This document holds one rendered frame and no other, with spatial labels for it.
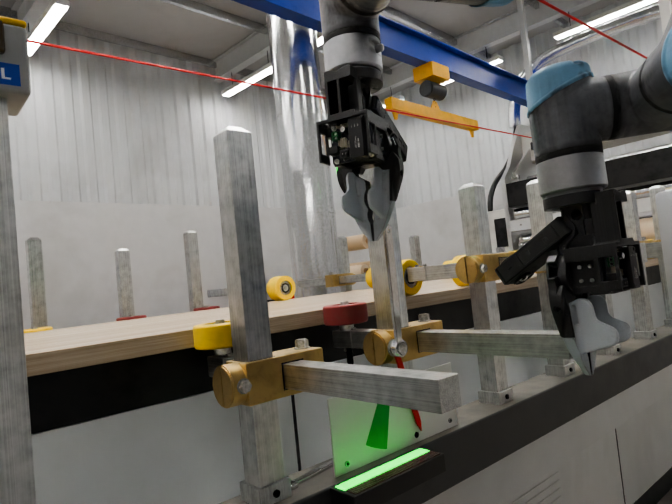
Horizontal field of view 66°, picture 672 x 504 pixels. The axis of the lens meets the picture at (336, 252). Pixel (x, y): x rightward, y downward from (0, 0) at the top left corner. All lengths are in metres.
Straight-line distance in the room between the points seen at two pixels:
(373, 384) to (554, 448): 0.74
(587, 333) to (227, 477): 0.57
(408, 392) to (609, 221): 0.30
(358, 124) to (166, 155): 8.38
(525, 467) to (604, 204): 0.63
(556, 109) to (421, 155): 11.14
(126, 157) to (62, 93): 1.19
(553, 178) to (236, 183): 0.37
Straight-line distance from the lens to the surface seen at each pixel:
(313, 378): 0.60
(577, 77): 0.68
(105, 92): 8.86
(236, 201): 0.64
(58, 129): 8.46
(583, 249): 0.64
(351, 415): 0.73
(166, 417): 0.83
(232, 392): 0.62
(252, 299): 0.63
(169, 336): 0.81
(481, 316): 0.99
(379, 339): 0.77
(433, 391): 0.48
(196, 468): 0.87
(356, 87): 0.67
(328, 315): 0.92
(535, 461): 1.16
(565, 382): 1.17
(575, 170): 0.65
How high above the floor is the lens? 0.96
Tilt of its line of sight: 3 degrees up
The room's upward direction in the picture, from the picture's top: 6 degrees counter-clockwise
